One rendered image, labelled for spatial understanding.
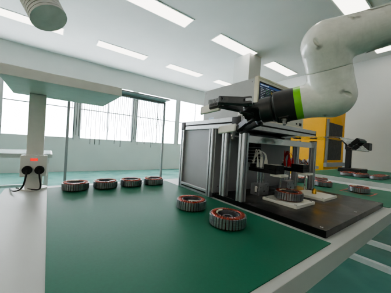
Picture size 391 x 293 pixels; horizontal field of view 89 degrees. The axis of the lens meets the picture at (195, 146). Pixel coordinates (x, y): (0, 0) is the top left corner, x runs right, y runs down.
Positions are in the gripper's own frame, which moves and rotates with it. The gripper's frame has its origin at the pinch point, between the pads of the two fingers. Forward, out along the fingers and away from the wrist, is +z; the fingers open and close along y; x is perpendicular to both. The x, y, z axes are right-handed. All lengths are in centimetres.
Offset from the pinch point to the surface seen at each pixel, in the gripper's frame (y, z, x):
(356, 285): 168, -44, -56
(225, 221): 3.4, -5.2, -32.8
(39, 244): -28, 25, -43
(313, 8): 196, -54, 319
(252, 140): 22.2, -7.1, 2.0
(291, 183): 65, -16, -5
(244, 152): 18.8, -4.9, -4.5
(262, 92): 23.1, -11.6, 26.6
